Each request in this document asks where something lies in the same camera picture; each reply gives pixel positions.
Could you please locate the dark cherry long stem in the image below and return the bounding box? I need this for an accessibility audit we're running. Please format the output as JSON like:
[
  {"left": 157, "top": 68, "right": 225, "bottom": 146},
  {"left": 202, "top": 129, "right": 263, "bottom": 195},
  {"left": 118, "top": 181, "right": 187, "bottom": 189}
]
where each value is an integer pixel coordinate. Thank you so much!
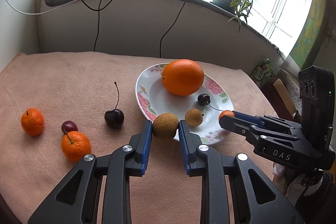
[{"left": 104, "top": 81, "right": 125, "bottom": 130}]

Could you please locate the mandarin with stem centre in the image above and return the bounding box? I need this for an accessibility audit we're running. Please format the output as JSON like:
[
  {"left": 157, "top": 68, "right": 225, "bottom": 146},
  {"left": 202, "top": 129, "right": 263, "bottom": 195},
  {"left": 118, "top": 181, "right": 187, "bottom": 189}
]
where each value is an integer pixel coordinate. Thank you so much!
[{"left": 61, "top": 131, "right": 92, "bottom": 162}]

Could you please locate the small brown longan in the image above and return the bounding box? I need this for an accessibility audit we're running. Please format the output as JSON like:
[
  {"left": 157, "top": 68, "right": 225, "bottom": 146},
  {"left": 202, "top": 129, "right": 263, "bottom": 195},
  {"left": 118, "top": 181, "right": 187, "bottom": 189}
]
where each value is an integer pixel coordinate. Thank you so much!
[{"left": 185, "top": 109, "right": 203, "bottom": 127}]

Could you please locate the black cable right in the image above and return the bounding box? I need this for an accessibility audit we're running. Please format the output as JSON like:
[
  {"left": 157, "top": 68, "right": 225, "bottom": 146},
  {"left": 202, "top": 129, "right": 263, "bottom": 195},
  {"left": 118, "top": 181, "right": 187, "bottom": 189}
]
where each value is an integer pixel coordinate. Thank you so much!
[{"left": 159, "top": 0, "right": 188, "bottom": 59}]

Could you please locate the mandarin with stem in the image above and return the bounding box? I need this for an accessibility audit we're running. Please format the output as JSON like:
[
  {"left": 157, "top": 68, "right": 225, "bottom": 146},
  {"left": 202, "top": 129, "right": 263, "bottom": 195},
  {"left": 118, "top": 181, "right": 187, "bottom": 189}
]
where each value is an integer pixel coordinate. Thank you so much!
[
  {"left": 21, "top": 108, "right": 45, "bottom": 136},
  {"left": 61, "top": 131, "right": 92, "bottom": 162}
]

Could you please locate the green snack bag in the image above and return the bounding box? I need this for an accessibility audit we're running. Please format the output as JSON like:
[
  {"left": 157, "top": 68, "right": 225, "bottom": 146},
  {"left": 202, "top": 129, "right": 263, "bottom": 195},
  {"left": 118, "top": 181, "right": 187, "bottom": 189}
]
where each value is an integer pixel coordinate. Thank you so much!
[{"left": 251, "top": 59, "right": 276, "bottom": 88}]

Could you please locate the large round orange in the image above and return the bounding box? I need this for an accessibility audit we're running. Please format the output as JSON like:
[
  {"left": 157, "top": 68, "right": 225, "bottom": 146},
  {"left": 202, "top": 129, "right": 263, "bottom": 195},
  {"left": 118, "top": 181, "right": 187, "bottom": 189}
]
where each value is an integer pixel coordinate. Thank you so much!
[{"left": 161, "top": 59, "right": 205, "bottom": 96}]

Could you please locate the cardboard box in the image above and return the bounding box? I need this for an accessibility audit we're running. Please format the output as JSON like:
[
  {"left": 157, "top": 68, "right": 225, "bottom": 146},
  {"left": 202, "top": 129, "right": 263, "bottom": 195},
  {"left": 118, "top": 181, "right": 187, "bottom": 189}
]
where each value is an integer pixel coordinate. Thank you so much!
[{"left": 273, "top": 79, "right": 297, "bottom": 115}]

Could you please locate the small kumquat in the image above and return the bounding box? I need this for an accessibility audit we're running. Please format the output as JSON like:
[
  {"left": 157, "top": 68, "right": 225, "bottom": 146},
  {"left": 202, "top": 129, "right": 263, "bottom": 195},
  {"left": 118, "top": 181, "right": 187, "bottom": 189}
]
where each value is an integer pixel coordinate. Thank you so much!
[{"left": 218, "top": 110, "right": 235, "bottom": 120}]

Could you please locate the right gloved hand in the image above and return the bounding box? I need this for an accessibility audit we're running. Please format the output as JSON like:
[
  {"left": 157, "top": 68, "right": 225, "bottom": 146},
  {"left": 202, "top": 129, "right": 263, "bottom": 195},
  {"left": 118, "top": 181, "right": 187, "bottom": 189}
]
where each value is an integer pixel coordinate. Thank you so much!
[{"left": 273, "top": 162, "right": 324, "bottom": 201}]

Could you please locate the larger brown longan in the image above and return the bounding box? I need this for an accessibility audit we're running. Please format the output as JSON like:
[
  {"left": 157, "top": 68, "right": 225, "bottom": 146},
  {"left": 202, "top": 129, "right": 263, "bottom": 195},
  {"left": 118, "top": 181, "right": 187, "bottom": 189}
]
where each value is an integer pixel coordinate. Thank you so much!
[{"left": 153, "top": 113, "right": 179, "bottom": 140}]

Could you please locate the floral white plate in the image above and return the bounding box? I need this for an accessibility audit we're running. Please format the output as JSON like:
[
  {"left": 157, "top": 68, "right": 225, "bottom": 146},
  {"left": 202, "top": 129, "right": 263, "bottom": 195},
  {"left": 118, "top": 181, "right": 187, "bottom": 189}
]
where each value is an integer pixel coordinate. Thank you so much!
[{"left": 135, "top": 63, "right": 234, "bottom": 145}]

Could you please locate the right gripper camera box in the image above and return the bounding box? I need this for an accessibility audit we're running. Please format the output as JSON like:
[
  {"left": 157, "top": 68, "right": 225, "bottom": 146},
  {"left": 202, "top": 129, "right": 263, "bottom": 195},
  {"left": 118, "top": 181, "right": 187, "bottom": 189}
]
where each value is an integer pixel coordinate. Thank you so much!
[{"left": 298, "top": 65, "right": 335, "bottom": 151}]

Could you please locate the reddish stemless cherry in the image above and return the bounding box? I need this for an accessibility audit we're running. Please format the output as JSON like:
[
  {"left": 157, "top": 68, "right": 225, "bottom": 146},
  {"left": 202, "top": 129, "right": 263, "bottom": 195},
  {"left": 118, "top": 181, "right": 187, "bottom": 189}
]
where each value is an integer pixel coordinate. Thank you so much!
[{"left": 61, "top": 121, "right": 78, "bottom": 135}]

